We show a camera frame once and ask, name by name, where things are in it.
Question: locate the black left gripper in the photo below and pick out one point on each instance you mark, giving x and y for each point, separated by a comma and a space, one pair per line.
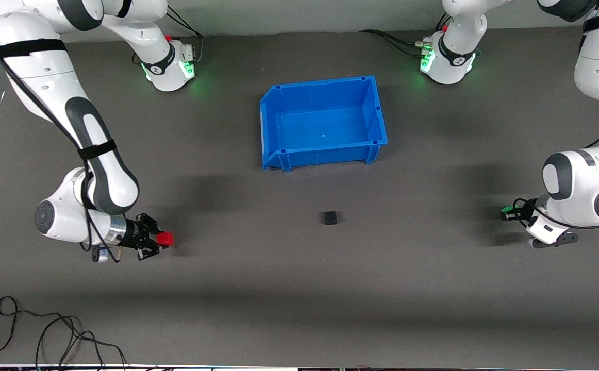
525, 212

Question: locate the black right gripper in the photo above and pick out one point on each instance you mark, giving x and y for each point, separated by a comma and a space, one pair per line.
135, 237

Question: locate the small green cube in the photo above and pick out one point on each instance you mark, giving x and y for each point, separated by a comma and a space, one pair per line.
508, 208

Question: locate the small red cube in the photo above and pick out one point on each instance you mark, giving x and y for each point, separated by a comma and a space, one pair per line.
165, 238

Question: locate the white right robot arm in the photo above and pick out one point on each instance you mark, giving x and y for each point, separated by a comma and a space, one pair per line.
47, 77

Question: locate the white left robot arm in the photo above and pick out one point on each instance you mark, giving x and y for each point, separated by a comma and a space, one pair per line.
583, 190

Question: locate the small black cube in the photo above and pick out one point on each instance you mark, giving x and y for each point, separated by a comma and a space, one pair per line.
330, 218

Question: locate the blue plastic storage bin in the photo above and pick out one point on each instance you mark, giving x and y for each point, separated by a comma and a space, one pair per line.
322, 129

